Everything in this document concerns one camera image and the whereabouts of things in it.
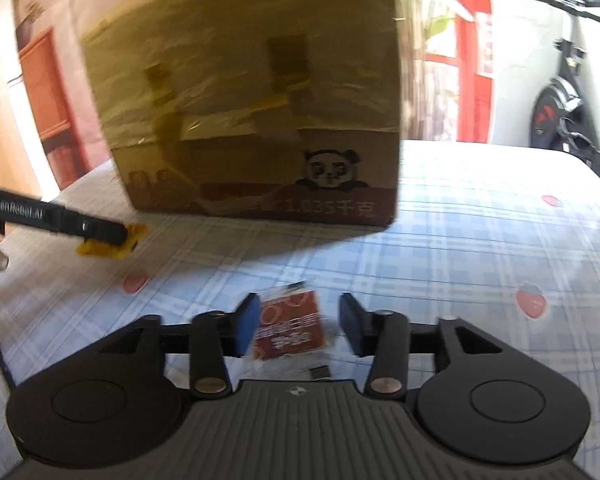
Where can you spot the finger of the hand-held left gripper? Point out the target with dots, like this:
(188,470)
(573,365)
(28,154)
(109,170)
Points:
(97,230)

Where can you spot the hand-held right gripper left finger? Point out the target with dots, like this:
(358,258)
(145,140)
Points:
(247,325)

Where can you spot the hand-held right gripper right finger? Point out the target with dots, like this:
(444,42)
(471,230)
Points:
(352,325)

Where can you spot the orange yellow snack packet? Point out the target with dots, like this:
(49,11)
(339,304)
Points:
(132,240)

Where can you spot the red brown snack packet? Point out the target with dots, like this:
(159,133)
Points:
(290,325)

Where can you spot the taped cardboard box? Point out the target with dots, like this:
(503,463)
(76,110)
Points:
(250,90)

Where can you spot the plaid strawberry tablecloth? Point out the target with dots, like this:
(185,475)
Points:
(455,250)

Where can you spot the black exercise bike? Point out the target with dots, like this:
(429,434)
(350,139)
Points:
(565,110)

